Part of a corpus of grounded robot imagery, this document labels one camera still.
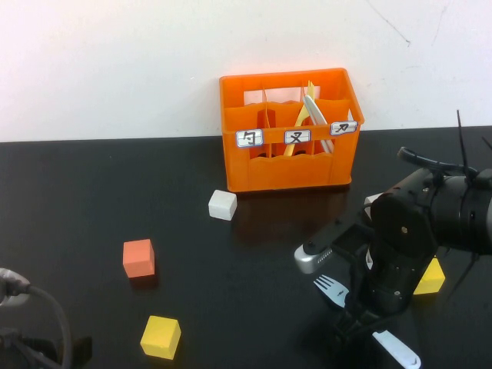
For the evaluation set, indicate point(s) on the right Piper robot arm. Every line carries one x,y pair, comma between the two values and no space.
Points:
407,230

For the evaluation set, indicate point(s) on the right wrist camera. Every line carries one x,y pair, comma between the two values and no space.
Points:
313,259

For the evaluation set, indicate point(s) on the yellow foam cube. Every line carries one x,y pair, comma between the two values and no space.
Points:
159,338
432,282

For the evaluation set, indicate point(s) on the cream white plastic knife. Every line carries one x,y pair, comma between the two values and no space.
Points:
318,115

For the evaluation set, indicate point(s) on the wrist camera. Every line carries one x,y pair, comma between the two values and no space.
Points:
11,282
313,259

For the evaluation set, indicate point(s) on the white foam cube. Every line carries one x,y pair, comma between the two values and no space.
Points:
222,205

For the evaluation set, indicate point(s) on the orange plastic cutlery crate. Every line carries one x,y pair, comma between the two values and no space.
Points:
276,173

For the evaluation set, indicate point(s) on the white USB power adapter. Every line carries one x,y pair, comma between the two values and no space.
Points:
371,200

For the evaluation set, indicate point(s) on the orange foam cube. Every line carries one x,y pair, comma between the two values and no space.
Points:
138,257

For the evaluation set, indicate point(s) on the yellow plastic fork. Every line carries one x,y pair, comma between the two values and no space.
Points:
301,119

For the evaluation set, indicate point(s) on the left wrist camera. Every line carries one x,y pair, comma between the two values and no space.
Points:
11,282

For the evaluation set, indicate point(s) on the black zip tie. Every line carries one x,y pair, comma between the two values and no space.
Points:
461,138

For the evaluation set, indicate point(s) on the paper label spoon character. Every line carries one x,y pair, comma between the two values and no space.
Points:
250,138

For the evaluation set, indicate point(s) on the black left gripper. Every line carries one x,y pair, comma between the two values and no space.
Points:
23,351

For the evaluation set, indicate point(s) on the paper label fork character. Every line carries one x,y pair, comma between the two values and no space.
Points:
297,137

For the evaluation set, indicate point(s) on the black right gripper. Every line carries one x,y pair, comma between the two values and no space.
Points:
384,305

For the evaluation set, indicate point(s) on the pale blue plastic fork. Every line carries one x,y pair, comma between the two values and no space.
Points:
332,290

